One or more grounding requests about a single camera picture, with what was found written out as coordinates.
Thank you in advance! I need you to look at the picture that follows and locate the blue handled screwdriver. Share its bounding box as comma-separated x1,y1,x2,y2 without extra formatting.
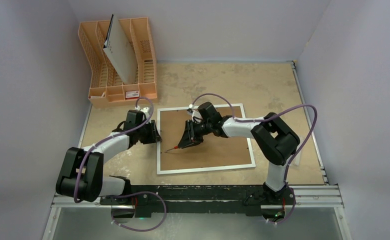
164,146,179,153

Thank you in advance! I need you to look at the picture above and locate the white picture frame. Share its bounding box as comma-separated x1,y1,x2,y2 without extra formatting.
156,106,256,175

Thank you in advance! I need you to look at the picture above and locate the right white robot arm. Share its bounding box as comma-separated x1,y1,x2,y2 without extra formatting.
176,101,301,204

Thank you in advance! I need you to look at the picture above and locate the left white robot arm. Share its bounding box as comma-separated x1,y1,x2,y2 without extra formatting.
55,107,162,205

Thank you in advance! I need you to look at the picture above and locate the small red white box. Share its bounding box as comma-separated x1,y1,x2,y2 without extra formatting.
124,90,140,100

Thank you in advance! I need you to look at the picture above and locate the orange plastic file organizer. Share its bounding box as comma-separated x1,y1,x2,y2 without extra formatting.
78,15,159,109

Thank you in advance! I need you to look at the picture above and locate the white board in organizer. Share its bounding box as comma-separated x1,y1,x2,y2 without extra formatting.
103,14,138,85

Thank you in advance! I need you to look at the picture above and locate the clear plastic screwdriver packaging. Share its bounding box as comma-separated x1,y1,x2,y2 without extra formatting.
291,150,303,167

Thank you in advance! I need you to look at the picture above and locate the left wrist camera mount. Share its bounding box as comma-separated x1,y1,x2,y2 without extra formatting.
134,105,151,118

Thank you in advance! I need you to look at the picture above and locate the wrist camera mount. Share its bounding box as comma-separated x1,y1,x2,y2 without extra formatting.
186,104,201,118
134,105,151,118

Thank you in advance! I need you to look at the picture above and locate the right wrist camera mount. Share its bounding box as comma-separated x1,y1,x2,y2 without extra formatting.
186,104,201,118

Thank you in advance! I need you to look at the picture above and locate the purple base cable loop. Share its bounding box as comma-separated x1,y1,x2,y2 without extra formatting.
111,192,169,233

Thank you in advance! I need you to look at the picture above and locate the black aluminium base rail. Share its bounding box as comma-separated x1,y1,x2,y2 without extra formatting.
50,183,345,220

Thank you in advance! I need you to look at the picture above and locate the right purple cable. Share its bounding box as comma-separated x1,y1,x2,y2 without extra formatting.
188,93,318,226

